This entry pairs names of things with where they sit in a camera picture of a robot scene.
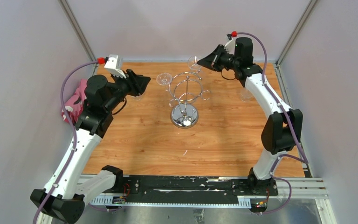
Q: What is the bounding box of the left aluminium frame post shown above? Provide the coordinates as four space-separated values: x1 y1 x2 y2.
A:
58 0 96 61

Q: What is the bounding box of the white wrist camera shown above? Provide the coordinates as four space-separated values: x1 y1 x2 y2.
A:
104 54 127 78
224 34 235 54

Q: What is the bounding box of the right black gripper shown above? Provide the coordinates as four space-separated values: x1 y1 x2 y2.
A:
197 44 240 73

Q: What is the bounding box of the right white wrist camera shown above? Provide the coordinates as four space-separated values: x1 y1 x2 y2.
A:
224 34 235 54

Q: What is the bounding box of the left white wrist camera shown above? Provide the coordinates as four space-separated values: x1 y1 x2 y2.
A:
104 54 127 78

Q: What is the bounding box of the pink camouflage cloth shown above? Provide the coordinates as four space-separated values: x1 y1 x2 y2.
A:
62 79 87 124

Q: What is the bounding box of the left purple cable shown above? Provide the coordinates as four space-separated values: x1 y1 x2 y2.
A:
32 57 106 224

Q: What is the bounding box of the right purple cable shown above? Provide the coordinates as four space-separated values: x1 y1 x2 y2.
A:
231 31 309 215

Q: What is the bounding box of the aluminium frame post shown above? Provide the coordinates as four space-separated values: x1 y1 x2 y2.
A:
275 0 319 66
58 0 96 61

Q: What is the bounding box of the right aluminium frame post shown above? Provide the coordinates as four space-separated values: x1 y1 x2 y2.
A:
275 0 319 66

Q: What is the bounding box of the chrome wine glass rack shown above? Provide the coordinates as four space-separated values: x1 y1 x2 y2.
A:
167 71 212 129

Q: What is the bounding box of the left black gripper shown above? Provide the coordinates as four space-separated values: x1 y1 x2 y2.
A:
104 69 151 112

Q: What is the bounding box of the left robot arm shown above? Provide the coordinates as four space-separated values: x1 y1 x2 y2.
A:
30 69 151 224

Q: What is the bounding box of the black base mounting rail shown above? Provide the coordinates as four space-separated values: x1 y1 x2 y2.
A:
90 175 278 208

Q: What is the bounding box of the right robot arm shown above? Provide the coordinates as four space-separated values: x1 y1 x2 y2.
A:
196 37 303 195

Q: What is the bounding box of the purple cable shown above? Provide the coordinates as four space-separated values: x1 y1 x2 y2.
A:
231 31 309 215
32 57 106 224

